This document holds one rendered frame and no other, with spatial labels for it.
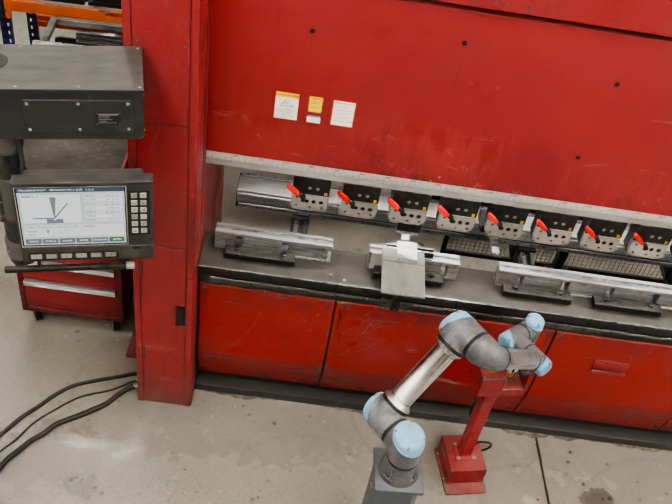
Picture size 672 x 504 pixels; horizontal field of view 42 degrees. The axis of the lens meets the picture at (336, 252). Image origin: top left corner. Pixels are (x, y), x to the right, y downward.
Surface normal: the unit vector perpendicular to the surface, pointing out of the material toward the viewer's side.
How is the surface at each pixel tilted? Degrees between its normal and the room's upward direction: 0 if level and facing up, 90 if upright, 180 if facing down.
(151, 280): 90
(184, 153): 90
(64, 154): 0
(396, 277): 0
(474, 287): 0
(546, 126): 90
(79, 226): 90
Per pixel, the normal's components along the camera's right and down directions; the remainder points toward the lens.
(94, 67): 0.14, -0.71
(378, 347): -0.06, 0.69
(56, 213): 0.18, 0.70
